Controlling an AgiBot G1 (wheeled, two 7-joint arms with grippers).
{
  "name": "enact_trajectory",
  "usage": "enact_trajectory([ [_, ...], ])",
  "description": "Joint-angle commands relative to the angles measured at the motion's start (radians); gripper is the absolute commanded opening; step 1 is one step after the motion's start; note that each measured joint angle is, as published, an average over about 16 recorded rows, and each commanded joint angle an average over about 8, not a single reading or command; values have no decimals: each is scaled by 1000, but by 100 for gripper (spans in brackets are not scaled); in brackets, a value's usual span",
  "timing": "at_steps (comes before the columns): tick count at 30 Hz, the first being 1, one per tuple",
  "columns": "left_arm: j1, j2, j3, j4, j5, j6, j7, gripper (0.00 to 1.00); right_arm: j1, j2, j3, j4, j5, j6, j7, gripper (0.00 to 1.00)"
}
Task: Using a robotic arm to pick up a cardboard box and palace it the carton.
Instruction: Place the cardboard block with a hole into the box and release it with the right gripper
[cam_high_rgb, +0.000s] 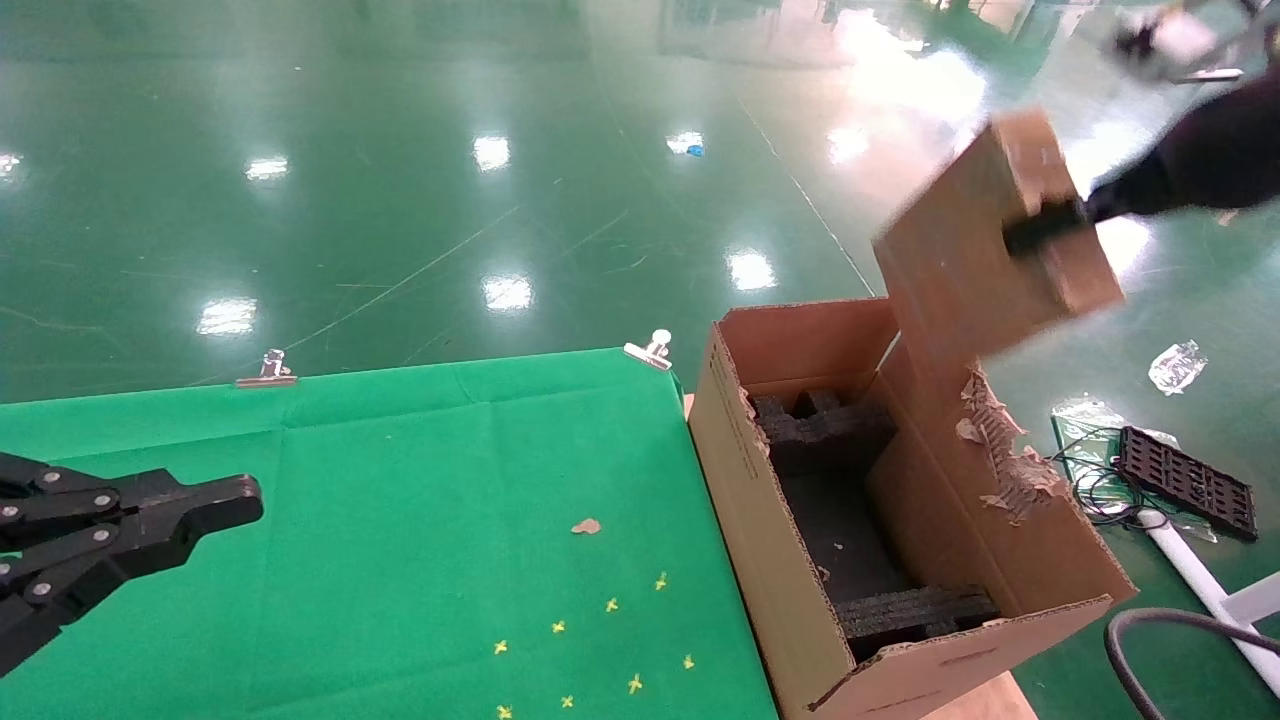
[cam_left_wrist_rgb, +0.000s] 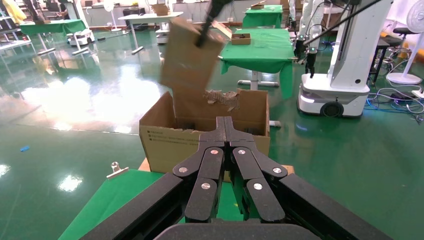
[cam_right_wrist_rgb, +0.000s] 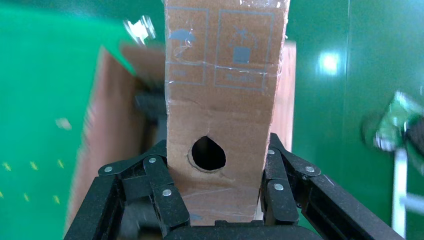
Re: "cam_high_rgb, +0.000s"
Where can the silver metal binder clip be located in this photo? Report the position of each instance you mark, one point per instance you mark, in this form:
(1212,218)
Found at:
(270,372)
(655,346)

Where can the layered black foam block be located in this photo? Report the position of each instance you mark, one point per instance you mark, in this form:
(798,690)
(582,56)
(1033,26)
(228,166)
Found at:
(910,612)

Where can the clear plastic bag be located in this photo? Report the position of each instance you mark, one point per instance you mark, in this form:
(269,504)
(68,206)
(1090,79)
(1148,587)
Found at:
(1085,413)

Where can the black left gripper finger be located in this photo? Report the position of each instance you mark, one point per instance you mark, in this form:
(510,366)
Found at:
(130,550)
(160,498)

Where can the flat black foam sheet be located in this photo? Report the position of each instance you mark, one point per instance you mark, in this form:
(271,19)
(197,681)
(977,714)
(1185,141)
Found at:
(835,530)

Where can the small cardboard scrap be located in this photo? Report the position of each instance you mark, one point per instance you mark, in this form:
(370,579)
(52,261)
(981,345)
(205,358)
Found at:
(586,526)

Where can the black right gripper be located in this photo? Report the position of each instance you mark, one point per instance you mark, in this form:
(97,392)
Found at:
(1230,150)

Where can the large open cardboard carton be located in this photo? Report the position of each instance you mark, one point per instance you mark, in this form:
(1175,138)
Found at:
(740,520)

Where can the white tube frame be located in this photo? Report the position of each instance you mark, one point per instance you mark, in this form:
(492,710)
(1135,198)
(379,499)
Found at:
(1200,580)

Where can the black plastic grid tray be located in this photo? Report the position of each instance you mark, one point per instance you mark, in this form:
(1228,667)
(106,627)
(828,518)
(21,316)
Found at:
(1185,482)

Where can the small cardboard box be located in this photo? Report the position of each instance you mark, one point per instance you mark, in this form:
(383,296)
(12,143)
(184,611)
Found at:
(960,270)

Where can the green table cloth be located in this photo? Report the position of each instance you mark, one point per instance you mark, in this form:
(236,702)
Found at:
(400,500)

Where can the crumpled clear plastic wrap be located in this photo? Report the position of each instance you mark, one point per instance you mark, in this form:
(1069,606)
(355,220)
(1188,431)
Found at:
(1177,367)

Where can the pale tan stick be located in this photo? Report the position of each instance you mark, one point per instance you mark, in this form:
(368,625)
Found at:
(1227,216)

